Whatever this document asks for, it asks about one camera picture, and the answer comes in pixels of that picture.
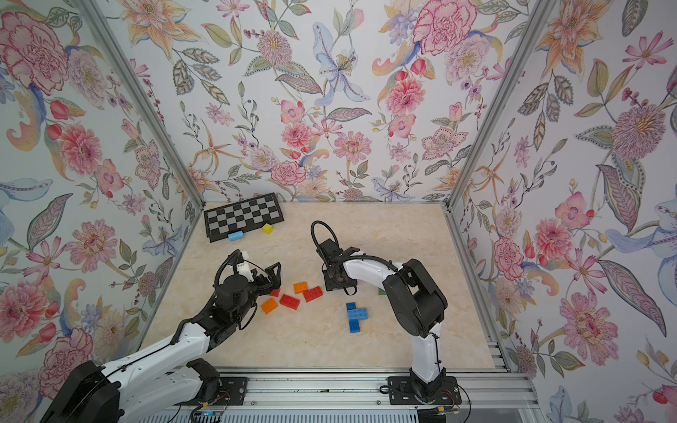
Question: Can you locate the small orange lego brick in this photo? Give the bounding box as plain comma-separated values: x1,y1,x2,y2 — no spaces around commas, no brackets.
293,282,309,294

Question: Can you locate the red lego brick lower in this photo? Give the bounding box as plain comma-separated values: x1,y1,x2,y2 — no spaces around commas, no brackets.
280,294,301,310

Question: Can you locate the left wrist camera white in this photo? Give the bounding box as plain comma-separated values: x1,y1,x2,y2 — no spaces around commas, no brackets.
236,264,254,283

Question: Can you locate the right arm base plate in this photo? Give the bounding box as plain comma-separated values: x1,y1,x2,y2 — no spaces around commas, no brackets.
379,375,463,406

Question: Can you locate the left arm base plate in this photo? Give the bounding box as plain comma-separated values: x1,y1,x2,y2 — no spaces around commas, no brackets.
175,377,249,406

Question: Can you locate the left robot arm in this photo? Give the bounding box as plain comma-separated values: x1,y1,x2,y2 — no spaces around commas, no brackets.
42,250,281,422

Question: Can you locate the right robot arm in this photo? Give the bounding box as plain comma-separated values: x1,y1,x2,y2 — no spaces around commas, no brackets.
315,239,448,403

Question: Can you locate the red lego brick middle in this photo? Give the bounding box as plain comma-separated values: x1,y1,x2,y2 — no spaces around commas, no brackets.
303,287,324,302

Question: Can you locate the orange lego brick lower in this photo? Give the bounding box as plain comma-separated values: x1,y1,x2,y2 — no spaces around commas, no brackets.
260,298,279,315

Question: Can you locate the aluminium rail frame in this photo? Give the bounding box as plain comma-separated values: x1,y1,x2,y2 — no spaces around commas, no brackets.
84,340,546,423

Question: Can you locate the light blue lego brick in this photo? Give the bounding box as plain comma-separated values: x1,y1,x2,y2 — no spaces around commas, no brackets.
347,302,361,334

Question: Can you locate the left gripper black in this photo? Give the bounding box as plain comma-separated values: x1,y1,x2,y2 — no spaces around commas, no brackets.
231,260,281,324

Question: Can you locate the black grey chessboard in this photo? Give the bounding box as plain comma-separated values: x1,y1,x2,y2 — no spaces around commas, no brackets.
204,193,284,243

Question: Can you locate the light blue cylinder block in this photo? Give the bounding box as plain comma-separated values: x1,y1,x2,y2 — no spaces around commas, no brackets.
227,231,244,241

